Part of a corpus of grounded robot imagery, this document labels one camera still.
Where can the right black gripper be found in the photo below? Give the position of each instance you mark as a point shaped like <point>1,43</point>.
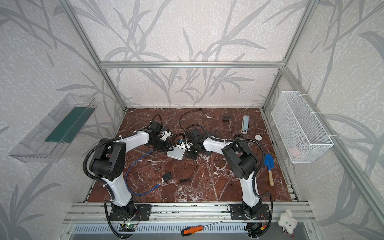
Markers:
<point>191,149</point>

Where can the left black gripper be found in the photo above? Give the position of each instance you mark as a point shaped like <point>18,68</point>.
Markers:
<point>163,144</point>

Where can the black network switch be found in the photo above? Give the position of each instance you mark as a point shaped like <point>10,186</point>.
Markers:
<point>206,153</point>

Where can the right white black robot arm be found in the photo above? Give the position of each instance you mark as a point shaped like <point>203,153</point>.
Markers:
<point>245,158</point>

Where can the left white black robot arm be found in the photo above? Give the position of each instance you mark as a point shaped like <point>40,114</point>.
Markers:
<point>105,163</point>

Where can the black power adapter cube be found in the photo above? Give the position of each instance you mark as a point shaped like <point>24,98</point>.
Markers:
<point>167,176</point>

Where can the grey brush block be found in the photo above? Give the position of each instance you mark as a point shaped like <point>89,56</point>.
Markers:
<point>245,125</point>

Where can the green circuit board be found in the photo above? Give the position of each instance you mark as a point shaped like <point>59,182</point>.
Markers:
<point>128,227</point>

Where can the pink item in basket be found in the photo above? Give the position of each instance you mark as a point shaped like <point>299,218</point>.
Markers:
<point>296,153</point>

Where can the white plush toy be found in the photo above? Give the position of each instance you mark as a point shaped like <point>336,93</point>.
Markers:
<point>287,222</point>

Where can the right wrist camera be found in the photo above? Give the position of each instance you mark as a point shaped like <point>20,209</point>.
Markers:
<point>185,145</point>

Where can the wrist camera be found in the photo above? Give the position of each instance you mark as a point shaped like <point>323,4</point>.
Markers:
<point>165,135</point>
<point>185,145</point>

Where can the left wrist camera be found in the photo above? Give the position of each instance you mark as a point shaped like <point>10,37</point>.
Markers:
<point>165,135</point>

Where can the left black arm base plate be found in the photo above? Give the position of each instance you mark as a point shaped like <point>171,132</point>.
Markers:
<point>134,212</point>

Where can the wooden handle blue tool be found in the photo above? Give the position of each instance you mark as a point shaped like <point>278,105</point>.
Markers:
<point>269,163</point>

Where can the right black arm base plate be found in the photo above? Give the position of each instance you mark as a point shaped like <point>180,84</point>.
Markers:
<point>242,211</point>

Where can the orange handled screwdriver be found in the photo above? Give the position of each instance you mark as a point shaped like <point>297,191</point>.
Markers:
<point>191,230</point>

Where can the white wire mesh basket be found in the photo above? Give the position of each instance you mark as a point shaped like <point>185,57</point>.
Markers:
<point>299,126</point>

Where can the clear plastic wall tray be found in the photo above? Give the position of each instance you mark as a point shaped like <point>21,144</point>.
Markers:
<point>47,142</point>

